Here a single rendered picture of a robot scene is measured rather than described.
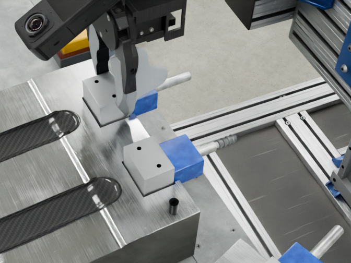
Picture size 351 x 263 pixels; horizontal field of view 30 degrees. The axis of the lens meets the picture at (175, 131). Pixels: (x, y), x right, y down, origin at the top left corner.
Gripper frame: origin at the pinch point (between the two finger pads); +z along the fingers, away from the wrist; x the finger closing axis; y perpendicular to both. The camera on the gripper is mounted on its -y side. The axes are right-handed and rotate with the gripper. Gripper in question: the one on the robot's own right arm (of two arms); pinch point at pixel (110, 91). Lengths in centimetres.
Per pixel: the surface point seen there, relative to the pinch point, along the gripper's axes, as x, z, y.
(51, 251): -14.9, 2.7, -13.5
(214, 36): 89, 92, 79
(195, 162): -12.8, 0.8, 4.0
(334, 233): -25.2, 5.1, 14.5
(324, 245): -26.0, 5.1, 12.7
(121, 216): -14.7, 2.1, -5.7
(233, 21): 93, 92, 89
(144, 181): -13.3, -0.2, -2.4
